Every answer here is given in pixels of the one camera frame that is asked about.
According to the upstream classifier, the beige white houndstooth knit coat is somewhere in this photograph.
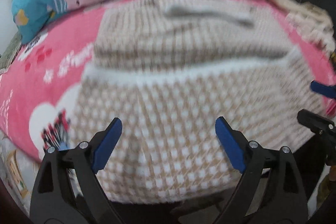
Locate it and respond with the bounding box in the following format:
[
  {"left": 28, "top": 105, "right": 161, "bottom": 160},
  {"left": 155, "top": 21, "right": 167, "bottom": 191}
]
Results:
[{"left": 70, "top": 0, "right": 324, "bottom": 203}]

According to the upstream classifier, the pink bed sheet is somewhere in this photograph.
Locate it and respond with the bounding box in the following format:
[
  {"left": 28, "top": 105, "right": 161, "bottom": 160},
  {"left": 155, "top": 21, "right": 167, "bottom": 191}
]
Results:
[{"left": 0, "top": 0, "right": 336, "bottom": 162}]

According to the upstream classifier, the blue patterned pillow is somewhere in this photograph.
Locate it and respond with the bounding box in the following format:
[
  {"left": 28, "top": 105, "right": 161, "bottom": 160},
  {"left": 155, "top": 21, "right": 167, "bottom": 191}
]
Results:
[{"left": 11, "top": 0, "right": 67, "bottom": 44}]

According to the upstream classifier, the cream fluffy garment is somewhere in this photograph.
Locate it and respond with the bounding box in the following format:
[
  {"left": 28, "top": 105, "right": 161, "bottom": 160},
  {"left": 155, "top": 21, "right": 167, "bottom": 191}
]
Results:
[{"left": 268, "top": 0, "right": 335, "bottom": 57}]

